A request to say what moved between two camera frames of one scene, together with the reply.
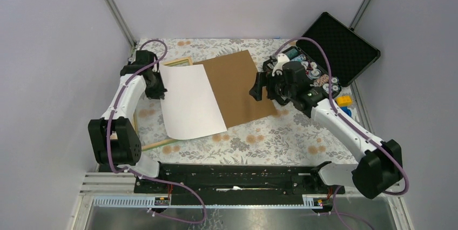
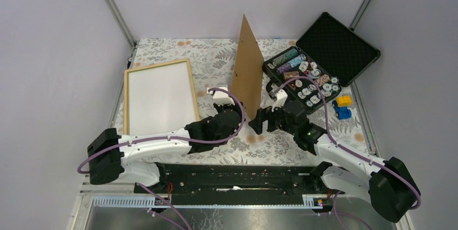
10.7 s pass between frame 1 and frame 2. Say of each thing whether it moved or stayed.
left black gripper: moved
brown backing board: moved
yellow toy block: stayed
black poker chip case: stayed
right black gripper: moved
